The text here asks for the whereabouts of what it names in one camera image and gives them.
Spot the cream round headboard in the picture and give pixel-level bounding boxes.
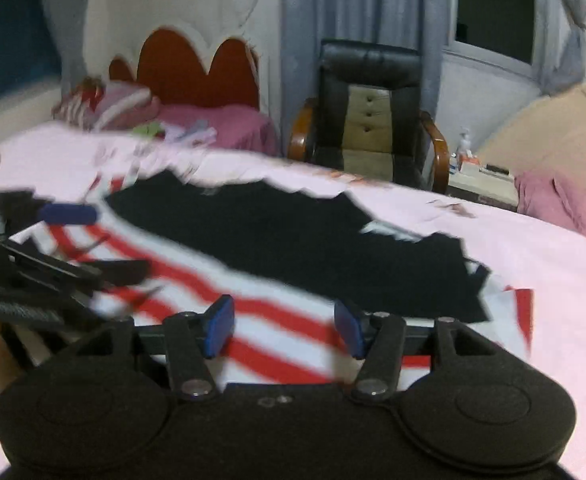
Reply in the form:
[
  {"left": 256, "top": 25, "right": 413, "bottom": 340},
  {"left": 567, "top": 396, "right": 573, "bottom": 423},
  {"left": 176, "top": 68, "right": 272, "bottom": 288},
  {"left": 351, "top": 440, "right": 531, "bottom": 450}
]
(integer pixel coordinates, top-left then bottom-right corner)
[{"left": 477, "top": 84, "right": 586, "bottom": 182}]

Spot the blue side window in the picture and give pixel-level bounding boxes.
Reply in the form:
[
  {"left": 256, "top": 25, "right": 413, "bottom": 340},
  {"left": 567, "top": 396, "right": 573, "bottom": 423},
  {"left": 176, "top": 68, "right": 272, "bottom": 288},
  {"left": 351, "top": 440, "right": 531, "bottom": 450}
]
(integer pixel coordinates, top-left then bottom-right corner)
[{"left": 0, "top": 0, "right": 65, "bottom": 117}]

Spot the black leather office chair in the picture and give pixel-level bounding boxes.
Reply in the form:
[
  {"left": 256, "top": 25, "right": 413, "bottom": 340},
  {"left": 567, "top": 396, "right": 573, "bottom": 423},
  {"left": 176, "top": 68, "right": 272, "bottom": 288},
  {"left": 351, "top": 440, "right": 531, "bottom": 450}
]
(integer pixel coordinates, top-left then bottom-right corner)
[{"left": 287, "top": 38, "right": 452, "bottom": 195}]

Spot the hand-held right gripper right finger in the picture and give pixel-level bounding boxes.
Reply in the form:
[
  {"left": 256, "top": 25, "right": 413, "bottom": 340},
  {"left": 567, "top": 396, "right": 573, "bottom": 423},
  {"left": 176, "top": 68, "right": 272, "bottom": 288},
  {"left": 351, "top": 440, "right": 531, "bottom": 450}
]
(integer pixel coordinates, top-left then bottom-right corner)
[{"left": 333, "top": 299, "right": 504, "bottom": 405}]

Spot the striped knit sweater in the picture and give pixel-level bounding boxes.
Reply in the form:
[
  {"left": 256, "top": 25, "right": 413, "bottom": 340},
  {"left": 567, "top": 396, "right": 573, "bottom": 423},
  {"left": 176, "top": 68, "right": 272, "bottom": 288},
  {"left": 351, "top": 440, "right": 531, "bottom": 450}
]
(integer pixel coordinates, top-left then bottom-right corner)
[{"left": 10, "top": 170, "right": 536, "bottom": 387}]

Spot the white pump bottle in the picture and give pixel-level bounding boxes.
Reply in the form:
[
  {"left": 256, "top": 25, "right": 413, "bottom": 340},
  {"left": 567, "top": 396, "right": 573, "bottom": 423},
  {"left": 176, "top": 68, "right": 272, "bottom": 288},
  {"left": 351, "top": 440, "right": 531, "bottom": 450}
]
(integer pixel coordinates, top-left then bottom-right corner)
[{"left": 455, "top": 127, "right": 474, "bottom": 162}]

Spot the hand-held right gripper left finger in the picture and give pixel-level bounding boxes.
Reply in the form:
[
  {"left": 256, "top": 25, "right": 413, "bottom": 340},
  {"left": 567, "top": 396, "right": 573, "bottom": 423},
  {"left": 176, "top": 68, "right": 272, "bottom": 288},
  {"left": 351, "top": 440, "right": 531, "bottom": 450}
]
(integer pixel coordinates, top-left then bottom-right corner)
[{"left": 68, "top": 293, "right": 237, "bottom": 402}]

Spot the striped pink pillow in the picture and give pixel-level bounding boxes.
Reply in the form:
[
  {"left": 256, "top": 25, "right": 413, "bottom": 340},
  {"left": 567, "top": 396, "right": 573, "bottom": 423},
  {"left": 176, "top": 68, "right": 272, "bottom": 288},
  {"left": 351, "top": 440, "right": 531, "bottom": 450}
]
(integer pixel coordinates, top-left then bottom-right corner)
[{"left": 52, "top": 77, "right": 162, "bottom": 132}]

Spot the grey-blue window curtain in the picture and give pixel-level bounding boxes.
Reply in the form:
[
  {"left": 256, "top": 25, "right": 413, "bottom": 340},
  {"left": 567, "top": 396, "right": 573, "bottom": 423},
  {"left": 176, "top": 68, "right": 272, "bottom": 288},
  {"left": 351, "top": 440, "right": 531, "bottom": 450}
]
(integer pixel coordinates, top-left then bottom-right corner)
[
  {"left": 537, "top": 0, "right": 586, "bottom": 97},
  {"left": 35, "top": 0, "right": 97, "bottom": 92},
  {"left": 278, "top": 0, "right": 444, "bottom": 157}
]

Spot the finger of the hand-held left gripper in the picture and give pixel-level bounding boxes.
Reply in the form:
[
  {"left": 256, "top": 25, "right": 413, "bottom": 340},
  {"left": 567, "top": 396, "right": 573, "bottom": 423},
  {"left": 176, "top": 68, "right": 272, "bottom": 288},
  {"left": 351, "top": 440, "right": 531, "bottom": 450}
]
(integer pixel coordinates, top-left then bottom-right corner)
[
  {"left": 0, "top": 188, "right": 99, "bottom": 242},
  {"left": 0, "top": 236, "right": 152, "bottom": 294}
]

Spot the bedside nightstand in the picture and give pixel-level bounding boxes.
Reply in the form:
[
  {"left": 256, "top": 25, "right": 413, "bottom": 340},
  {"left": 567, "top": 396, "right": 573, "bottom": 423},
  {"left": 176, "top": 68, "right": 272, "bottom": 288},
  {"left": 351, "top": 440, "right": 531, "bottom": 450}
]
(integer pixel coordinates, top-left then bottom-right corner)
[{"left": 445, "top": 159, "right": 522, "bottom": 212}]

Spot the red scalloped headboard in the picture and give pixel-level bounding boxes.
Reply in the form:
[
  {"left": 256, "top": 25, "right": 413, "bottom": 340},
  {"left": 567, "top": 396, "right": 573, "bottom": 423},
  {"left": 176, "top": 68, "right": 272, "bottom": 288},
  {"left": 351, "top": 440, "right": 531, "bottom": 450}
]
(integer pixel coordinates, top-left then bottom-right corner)
[{"left": 106, "top": 25, "right": 270, "bottom": 117}]

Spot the small pile of clothes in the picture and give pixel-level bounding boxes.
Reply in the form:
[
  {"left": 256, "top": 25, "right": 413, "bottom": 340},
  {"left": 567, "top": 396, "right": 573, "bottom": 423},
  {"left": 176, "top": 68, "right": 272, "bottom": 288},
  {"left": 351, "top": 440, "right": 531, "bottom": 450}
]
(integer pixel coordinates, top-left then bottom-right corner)
[{"left": 132, "top": 119, "right": 219, "bottom": 147}]

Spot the pink floral bed sheet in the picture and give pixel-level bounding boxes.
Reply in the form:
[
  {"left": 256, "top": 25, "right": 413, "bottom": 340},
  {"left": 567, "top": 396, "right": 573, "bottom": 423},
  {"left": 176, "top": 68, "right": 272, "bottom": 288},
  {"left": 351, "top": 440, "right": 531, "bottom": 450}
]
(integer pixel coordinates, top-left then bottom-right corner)
[{"left": 0, "top": 122, "right": 586, "bottom": 480}]

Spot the dark sliding window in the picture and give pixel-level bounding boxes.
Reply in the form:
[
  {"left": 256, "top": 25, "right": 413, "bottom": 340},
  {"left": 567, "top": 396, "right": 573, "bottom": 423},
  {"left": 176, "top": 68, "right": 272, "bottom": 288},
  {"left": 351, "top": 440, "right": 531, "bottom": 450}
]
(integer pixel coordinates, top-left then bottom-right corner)
[{"left": 443, "top": 0, "right": 550, "bottom": 79}]

